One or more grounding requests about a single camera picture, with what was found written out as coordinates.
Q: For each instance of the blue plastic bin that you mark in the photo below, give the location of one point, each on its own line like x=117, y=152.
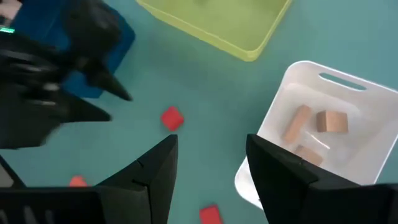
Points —
x=124, y=46

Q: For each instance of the yellow-green translucent plastic bin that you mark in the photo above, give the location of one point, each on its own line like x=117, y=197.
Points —
x=224, y=25

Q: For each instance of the white plastic bin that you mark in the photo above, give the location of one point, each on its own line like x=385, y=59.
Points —
x=357, y=149

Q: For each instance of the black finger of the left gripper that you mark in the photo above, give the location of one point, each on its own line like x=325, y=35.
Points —
x=81, y=112
x=105, y=82

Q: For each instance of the natural wood plank block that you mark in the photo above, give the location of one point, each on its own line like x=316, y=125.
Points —
x=297, y=124

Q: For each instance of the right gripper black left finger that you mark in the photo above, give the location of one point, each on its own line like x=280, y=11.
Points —
x=146, y=186

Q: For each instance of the red half-cylinder block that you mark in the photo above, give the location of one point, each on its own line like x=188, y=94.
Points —
x=172, y=118

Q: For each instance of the natural wood cube block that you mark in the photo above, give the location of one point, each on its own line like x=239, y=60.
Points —
x=309, y=155
x=332, y=122

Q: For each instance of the red rectangular wooden block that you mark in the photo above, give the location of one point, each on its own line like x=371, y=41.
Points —
x=211, y=215

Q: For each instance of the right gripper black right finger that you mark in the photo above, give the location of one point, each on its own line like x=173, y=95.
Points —
x=295, y=193

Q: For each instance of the orange rectangular wooden block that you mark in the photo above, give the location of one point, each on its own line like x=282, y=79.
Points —
x=77, y=181

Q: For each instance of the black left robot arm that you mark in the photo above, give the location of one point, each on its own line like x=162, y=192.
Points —
x=21, y=53

